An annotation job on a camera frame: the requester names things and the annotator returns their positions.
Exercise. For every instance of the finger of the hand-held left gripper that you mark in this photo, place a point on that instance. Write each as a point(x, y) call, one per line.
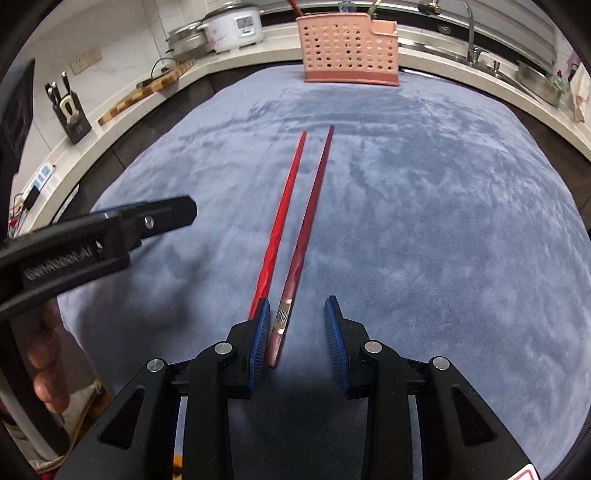
point(117, 208)
point(166, 214)

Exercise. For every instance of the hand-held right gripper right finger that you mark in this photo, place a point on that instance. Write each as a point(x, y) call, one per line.
point(334, 350)

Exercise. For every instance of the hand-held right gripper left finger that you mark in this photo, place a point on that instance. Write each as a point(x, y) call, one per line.
point(259, 341)

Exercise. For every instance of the bright red chopstick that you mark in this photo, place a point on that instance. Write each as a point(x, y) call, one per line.
point(280, 217)
point(294, 7)

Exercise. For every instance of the dark red chopstick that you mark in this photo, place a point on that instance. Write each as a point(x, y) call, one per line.
point(311, 207)

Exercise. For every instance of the pink perforated utensil holder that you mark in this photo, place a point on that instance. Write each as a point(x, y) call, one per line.
point(346, 46)

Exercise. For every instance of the person's left hand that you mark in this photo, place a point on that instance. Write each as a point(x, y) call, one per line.
point(48, 369)

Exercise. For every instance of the black plug adapter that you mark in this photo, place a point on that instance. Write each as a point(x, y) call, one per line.
point(31, 196)

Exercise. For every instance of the white blue power strip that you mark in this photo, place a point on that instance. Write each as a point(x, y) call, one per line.
point(44, 175)

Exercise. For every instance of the black knife block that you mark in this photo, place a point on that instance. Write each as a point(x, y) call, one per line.
point(76, 129)

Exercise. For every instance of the chequered wooden cutting board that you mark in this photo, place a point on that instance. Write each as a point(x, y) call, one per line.
point(138, 94)

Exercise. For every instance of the beige cloth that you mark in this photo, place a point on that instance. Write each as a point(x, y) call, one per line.
point(90, 397)

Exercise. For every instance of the blue grey plush blanket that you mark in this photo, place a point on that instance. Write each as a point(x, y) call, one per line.
point(415, 230)

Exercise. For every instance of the stainless steel steamer pot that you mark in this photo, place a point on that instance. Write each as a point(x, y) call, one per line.
point(184, 41)

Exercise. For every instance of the white floral rice cooker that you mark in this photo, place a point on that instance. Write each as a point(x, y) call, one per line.
point(231, 30)

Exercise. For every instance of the stainless steel sink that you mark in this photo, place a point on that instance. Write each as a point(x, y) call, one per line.
point(461, 55)

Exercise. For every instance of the steel sink soap pump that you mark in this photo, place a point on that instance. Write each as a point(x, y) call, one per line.
point(496, 67)

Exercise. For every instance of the stainless steel bowl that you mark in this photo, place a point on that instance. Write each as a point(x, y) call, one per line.
point(540, 83)

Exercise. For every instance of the chrome kitchen faucet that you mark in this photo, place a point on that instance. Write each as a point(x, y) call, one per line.
point(471, 37)

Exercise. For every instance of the green dish soap bottle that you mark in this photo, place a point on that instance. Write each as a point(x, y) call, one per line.
point(559, 90)

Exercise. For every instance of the pale hanging towel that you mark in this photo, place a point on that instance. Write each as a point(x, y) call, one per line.
point(581, 87)

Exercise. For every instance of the grey window blinds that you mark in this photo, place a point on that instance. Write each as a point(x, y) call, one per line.
point(517, 18)

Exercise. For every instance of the white wall socket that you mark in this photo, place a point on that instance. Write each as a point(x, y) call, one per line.
point(77, 64)
point(93, 55)

